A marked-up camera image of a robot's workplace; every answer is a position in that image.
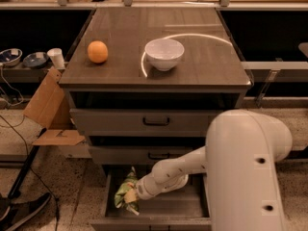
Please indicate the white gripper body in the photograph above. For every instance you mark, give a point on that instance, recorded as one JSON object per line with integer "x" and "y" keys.
{"x": 141, "y": 189}

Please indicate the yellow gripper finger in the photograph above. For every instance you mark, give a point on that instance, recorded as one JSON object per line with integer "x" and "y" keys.
{"x": 131, "y": 196}

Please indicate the green jalapeno chip bag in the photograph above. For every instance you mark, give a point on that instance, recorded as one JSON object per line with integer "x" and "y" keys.
{"x": 129, "y": 183}

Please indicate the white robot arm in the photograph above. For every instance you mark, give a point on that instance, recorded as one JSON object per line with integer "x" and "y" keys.
{"x": 239, "y": 159}

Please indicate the bottom grey drawer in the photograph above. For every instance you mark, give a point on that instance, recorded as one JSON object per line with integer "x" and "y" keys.
{"x": 185, "y": 209}

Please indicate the grey drawer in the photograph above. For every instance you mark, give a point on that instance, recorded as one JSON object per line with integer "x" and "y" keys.
{"x": 185, "y": 209}
{"x": 135, "y": 155}
{"x": 142, "y": 123}

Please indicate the middle grey drawer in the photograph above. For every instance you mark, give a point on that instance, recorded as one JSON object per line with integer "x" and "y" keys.
{"x": 135, "y": 155}

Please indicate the top grey drawer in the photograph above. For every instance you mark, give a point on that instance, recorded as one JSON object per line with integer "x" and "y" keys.
{"x": 142, "y": 123}

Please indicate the grey drawer cabinet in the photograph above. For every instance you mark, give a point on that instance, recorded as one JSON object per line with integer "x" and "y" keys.
{"x": 143, "y": 85}

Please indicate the black left stand leg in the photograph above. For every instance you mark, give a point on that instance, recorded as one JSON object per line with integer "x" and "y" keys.
{"x": 31, "y": 155}

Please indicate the black shoe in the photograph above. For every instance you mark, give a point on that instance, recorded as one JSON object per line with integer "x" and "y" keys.
{"x": 13, "y": 215}

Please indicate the brown cardboard box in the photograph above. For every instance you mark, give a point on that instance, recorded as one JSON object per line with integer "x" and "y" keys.
{"x": 49, "y": 108}

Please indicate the white ceramic bowl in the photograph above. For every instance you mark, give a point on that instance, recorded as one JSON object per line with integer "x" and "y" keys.
{"x": 164, "y": 53}

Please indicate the orange fruit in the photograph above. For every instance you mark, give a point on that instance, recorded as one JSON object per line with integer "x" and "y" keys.
{"x": 98, "y": 52}

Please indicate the white paper cup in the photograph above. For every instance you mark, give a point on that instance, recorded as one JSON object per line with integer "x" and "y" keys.
{"x": 57, "y": 58}

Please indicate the dark blue bowl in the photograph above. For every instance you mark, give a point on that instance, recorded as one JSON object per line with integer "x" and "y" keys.
{"x": 36, "y": 60}

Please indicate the light rimmed bowl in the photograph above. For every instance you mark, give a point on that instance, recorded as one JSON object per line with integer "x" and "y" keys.
{"x": 10, "y": 57}

